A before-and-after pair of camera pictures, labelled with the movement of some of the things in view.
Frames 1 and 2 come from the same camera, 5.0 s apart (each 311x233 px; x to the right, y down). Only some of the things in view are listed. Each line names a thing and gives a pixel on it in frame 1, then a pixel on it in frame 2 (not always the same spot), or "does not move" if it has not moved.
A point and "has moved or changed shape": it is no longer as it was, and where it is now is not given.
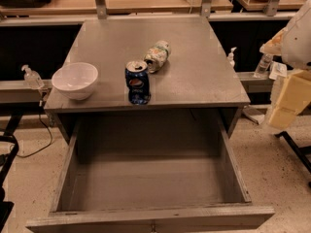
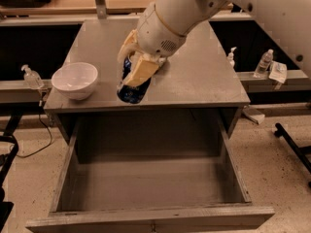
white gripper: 298,44 -> 155,36
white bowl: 76,81 does not move
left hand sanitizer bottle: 32,79 does not move
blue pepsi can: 137,81 has moved or changed shape
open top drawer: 151,172 does not move
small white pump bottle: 230,57 does not move
